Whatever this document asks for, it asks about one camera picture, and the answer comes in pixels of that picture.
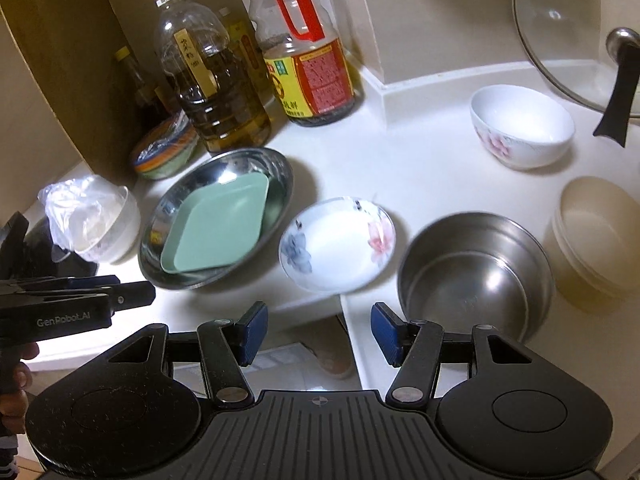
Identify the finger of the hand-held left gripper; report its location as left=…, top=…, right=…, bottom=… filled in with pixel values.
left=17, top=274, right=122, bottom=295
left=106, top=282, right=156, bottom=314

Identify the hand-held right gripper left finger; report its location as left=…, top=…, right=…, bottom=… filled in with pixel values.
left=107, top=301, right=271, bottom=407

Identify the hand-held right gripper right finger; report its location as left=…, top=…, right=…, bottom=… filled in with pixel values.
left=370, top=301, right=536, bottom=407

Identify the white floral plate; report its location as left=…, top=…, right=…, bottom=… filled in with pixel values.
left=277, top=197, right=397, bottom=294

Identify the steel bowl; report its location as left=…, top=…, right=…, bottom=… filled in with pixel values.
left=397, top=212, right=557, bottom=347

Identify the green square plate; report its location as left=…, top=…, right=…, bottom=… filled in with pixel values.
left=159, top=172, right=271, bottom=275

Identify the beige bowl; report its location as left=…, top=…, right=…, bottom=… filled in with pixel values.
left=556, top=175, right=640, bottom=281
left=551, top=210, right=640, bottom=302

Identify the white floral bowl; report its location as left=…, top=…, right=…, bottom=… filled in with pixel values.
left=468, top=84, right=576, bottom=170

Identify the person's left hand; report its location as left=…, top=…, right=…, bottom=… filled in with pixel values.
left=0, top=341, right=40, bottom=437

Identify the plain white bowl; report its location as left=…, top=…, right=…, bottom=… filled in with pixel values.
left=70, top=185, right=144, bottom=265

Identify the colourful striped bowl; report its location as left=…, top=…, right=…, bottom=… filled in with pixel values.
left=130, top=112, right=202, bottom=181

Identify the dark glass bottle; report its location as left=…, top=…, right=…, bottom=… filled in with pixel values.
left=112, top=45, right=172, bottom=132

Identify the large cooking oil bottle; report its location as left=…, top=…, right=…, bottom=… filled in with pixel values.
left=154, top=0, right=274, bottom=154

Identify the yellow-label oil bottle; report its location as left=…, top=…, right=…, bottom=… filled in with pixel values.
left=217, top=7, right=277, bottom=109

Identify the red-handled soy sauce bottle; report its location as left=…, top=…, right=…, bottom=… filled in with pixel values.
left=242, top=0, right=362, bottom=127

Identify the glass lid with black handle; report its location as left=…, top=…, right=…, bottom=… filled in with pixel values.
left=512, top=0, right=640, bottom=149

